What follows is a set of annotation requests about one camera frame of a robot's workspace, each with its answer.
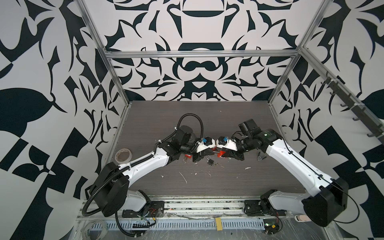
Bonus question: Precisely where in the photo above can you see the small black padlock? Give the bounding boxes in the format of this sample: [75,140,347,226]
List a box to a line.
[206,156,214,166]

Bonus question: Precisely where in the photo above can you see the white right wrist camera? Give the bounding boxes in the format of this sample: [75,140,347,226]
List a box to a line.
[216,136,238,151]

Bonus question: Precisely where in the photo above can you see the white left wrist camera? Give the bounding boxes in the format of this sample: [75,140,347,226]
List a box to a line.
[196,137,216,153]

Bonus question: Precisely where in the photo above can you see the aluminium cage frame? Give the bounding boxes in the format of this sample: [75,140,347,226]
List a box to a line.
[74,0,384,199]

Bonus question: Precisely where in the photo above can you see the red padlock long shackle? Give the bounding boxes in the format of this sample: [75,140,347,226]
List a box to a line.
[217,151,226,158]

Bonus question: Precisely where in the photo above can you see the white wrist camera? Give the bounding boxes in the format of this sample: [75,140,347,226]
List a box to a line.
[216,136,238,151]
[196,137,216,153]

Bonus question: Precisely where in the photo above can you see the wall hook rack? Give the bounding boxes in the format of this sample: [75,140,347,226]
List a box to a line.
[321,72,384,145]

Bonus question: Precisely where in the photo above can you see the small metal clip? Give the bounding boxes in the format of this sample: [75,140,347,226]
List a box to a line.
[257,152,267,161]

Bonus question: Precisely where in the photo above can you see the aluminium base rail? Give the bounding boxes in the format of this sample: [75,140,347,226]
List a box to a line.
[78,196,294,232]

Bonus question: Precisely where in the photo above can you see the yellow tape piece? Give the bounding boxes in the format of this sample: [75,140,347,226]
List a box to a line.
[215,217,223,231]

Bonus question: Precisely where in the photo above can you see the tape roll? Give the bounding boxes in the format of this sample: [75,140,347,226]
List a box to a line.
[115,149,133,165]

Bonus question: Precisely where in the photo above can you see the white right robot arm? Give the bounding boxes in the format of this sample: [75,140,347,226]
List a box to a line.
[216,119,349,227]

